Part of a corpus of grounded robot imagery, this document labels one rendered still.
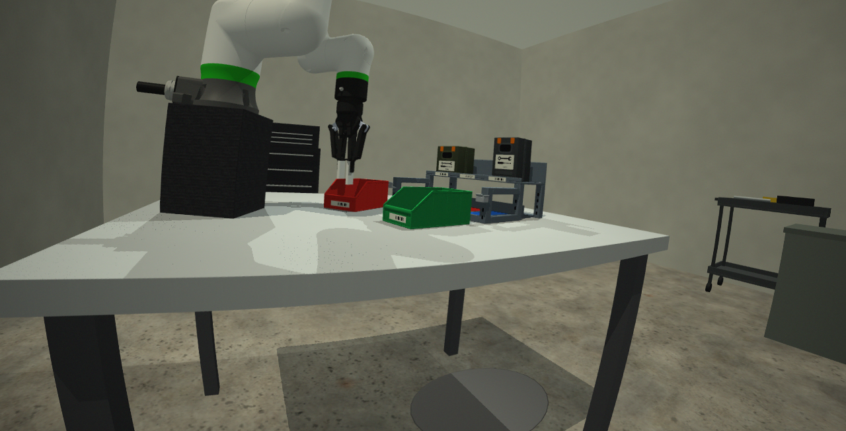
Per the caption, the red bin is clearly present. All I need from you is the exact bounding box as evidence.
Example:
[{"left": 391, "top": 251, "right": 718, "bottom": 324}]
[{"left": 324, "top": 178, "right": 389, "bottom": 212}]

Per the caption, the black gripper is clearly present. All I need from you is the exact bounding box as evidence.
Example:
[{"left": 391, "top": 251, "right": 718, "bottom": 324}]
[{"left": 328, "top": 100, "right": 370, "bottom": 184}]

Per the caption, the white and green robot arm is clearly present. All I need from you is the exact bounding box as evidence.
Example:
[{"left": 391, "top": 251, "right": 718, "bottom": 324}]
[{"left": 136, "top": 0, "right": 374, "bottom": 114}]

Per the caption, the green bin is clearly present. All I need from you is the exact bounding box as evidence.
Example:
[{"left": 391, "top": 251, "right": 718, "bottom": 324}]
[{"left": 385, "top": 186, "right": 473, "bottom": 229}]

